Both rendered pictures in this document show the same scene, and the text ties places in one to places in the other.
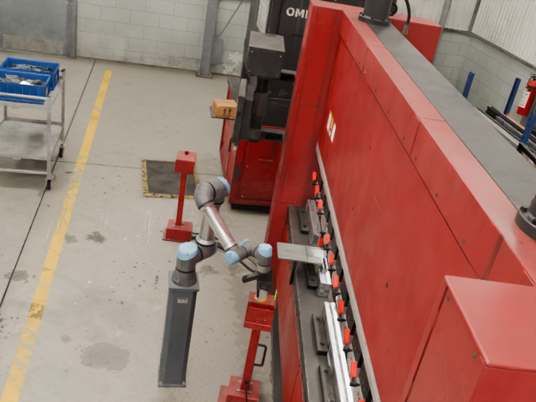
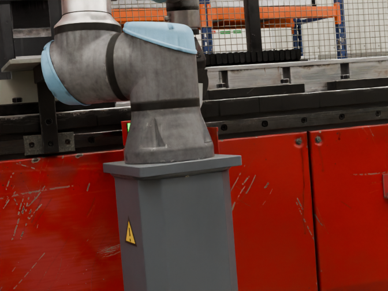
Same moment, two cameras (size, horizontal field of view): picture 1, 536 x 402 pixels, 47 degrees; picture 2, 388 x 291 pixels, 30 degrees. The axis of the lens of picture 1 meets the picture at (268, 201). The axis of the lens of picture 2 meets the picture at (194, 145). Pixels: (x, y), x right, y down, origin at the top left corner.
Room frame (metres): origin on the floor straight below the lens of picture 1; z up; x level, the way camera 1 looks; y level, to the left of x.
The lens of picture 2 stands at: (3.23, 1.60, 0.86)
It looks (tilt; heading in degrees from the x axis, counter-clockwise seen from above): 3 degrees down; 257
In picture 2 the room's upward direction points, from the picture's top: 5 degrees counter-clockwise
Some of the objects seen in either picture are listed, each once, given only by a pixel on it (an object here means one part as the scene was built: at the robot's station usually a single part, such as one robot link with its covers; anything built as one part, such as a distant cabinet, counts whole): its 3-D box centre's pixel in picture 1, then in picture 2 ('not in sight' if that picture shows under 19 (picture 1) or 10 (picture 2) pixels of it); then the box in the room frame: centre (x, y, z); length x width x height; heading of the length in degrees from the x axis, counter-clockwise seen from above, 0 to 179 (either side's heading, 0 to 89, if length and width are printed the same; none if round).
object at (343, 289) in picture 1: (349, 297); not in sight; (2.42, -0.47, 1.26); 0.15 x 0.09 x 0.17; 6
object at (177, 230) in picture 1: (181, 195); not in sight; (4.73, 0.75, 0.41); 0.25 x 0.20 x 0.83; 96
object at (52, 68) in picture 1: (30, 73); not in sight; (5.72, 2.52, 0.92); 0.50 x 0.36 x 0.18; 103
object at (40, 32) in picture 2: not in sight; (30, 19); (3.19, -0.39, 1.13); 0.10 x 0.02 x 0.10; 6
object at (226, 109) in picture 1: (224, 107); not in sight; (5.43, 0.55, 1.04); 0.30 x 0.26 x 0.12; 13
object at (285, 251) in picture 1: (298, 253); (42, 64); (3.17, -0.24, 1.00); 0.26 x 0.18 x 0.01; 96
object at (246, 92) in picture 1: (243, 111); not in sight; (4.33, 0.30, 1.42); 0.45 x 0.12 x 0.36; 5
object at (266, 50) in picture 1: (258, 96); not in sight; (4.39, 0.22, 1.53); 0.51 x 0.25 x 0.85; 5
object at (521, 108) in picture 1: (528, 94); not in sight; (8.27, -3.18, 1.04); 0.18 x 0.17 x 0.56; 13
